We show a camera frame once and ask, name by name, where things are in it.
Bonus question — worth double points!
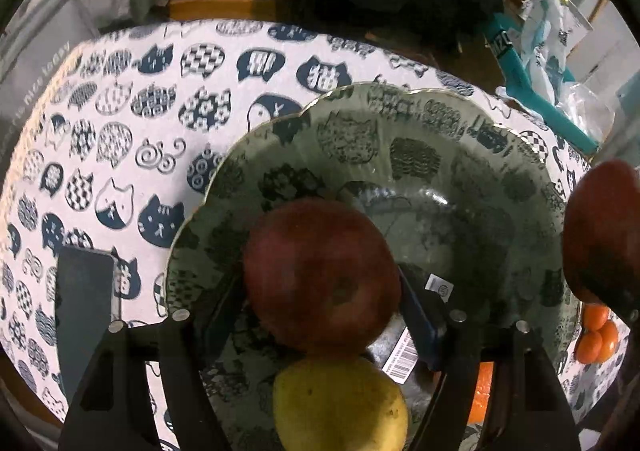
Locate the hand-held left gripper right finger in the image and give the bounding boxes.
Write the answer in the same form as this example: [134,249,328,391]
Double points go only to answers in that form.
[396,266,582,451]

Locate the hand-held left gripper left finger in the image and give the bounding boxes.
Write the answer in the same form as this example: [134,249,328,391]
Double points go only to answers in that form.
[59,273,251,451]

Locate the red apple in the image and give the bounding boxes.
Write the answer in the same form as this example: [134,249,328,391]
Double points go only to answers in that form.
[564,160,640,319]
[243,197,402,359]

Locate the green glass bowl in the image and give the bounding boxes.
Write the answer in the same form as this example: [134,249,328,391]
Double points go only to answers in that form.
[165,82,591,451]

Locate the small orange tomatoes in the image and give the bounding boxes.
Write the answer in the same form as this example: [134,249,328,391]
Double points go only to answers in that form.
[575,330,604,364]

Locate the black smartphone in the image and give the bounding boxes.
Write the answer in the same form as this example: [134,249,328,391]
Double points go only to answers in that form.
[56,246,117,397]

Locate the cat print tablecloth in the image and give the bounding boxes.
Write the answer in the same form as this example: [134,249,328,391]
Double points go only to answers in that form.
[0,18,631,451]

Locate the clear plastic bag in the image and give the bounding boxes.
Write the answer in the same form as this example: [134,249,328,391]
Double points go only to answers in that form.
[555,81,616,142]

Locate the teal plastic crate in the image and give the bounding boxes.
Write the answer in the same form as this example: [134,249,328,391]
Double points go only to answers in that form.
[482,14,601,154]

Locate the grey laundry bag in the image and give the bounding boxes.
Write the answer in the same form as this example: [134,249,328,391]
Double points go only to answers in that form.
[0,0,101,132]

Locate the wooden drawer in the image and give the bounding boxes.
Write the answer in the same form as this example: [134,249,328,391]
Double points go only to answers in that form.
[167,0,278,22]

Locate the white printed rice bag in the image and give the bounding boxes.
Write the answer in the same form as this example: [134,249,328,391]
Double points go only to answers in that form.
[517,0,596,97]

